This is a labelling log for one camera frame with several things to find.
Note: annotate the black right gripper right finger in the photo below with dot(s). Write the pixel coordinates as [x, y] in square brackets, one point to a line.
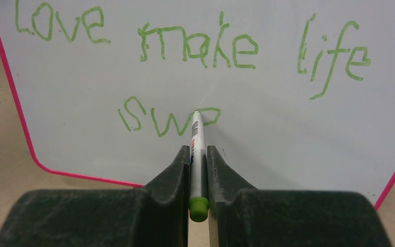
[242, 215]

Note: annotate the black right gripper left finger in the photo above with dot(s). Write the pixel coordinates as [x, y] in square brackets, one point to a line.
[154, 215]

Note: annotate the pink-framed whiteboard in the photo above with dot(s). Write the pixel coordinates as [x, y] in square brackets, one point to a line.
[294, 94]

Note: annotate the green whiteboard marker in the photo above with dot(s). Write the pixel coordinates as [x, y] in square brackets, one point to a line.
[198, 200]

